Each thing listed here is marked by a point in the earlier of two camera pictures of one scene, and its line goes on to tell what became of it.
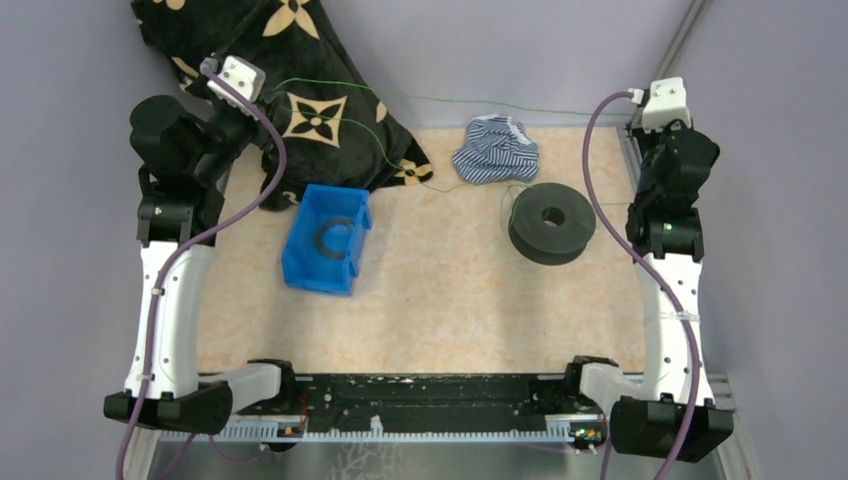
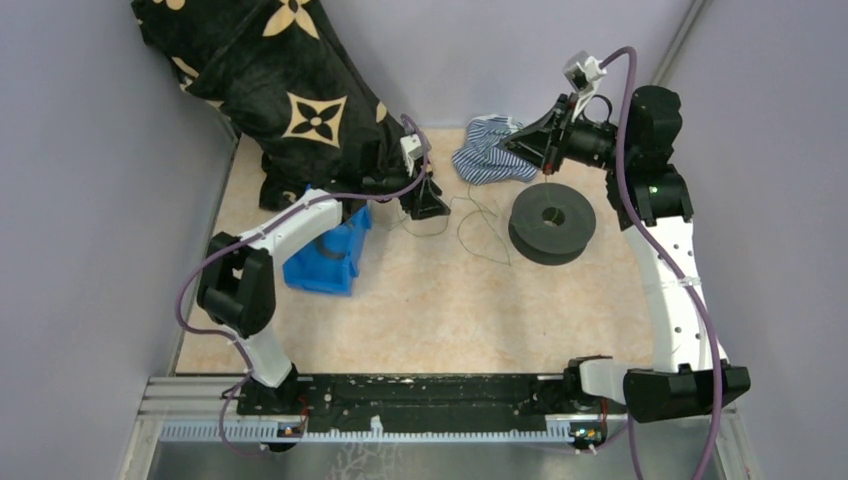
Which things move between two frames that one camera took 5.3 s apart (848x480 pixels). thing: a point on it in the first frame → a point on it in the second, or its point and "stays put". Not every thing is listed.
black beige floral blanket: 339,124 stays put
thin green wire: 384,151 → 449,218
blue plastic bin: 323,247 stays put
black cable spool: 550,224 stays put
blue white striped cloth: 496,150 stays put
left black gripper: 255,127 → 432,206
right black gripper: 645,138 → 529,143
